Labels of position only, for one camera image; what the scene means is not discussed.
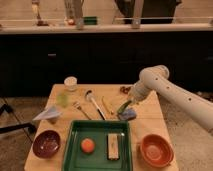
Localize green pepper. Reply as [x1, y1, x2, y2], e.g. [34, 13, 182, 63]
[117, 100, 131, 114]

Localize white paper plane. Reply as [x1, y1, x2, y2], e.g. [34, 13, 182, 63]
[33, 106, 61, 121]

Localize white cup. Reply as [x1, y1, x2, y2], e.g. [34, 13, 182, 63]
[64, 76, 77, 91]

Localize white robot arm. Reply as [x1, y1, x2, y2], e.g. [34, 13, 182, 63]
[128, 65, 213, 135]

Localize orange bowl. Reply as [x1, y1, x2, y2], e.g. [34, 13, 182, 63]
[139, 134, 174, 168]

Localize purple bowl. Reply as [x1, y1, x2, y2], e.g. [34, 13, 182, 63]
[32, 130, 61, 159]

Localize person in dark clothes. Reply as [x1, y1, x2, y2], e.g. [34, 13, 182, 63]
[115, 0, 182, 24]

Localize orange fruit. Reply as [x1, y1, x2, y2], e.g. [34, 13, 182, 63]
[81, 138, 95, 154]

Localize wooden block with brown edges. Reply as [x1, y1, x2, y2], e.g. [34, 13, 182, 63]
[107, 133, 119, 160]

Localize black tripod stand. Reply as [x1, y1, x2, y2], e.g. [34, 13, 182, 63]
[0, 98, 37, 142]

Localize metal fork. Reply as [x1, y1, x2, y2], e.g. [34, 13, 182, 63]
[73, 101, 91, 120]

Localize green container on counter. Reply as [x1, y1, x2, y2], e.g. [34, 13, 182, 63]
[84, 16, 98, 25]

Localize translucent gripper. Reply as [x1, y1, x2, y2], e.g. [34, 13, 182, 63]
[128, 82, 148, 105]

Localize blue grey sponge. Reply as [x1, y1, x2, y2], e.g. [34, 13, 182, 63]
[117, 108, 137, 121]

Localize green translucent cup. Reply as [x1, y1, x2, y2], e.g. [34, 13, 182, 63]
[56, 93, 68, 108]

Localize red grapes bunch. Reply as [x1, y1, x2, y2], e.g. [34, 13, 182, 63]
[120, 86, 131, 94]

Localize green tray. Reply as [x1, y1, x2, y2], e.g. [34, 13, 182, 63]
[62, 120, 133, 171]

